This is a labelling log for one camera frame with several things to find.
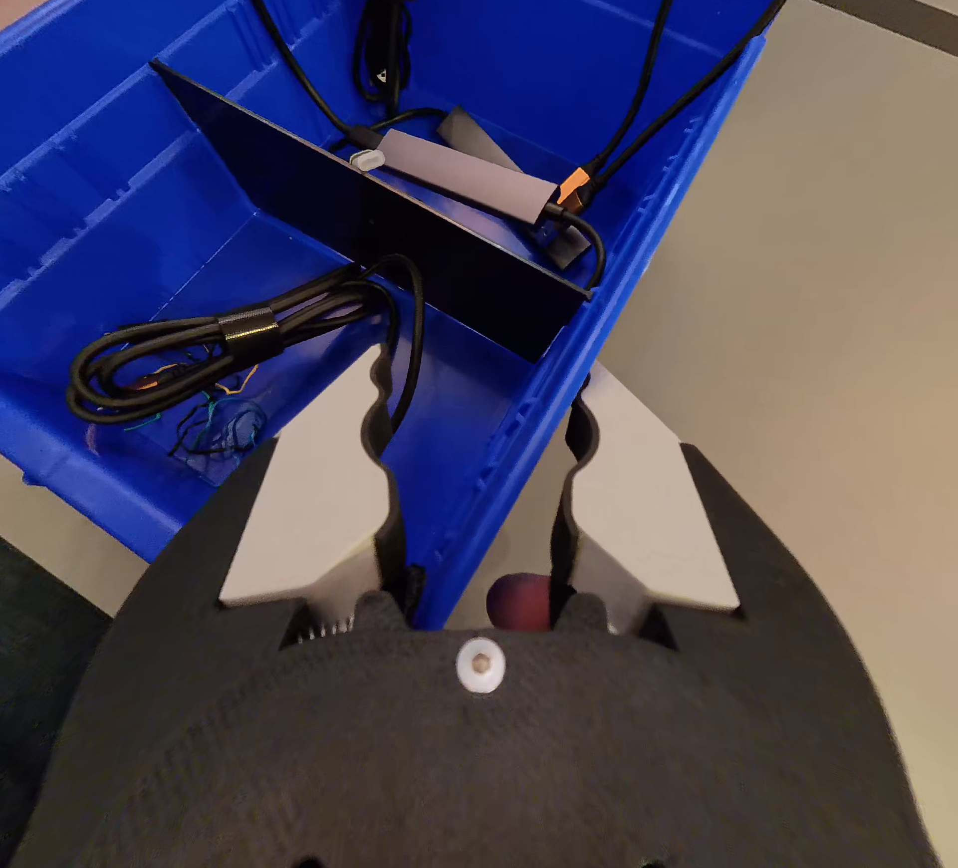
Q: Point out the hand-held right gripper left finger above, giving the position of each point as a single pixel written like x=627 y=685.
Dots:
x=314 y=509

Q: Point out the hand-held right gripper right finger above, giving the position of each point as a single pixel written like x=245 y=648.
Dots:
x=644 y=509

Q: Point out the blue plastic bin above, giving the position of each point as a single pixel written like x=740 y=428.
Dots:
x=524 y=30

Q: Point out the white usb-c plug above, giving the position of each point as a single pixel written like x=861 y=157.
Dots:
x=367 y=160

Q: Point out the grey usb hub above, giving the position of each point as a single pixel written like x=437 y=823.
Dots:
x=464 y=172

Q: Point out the black divider of blue bin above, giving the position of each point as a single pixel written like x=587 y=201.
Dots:
x=419 y=247

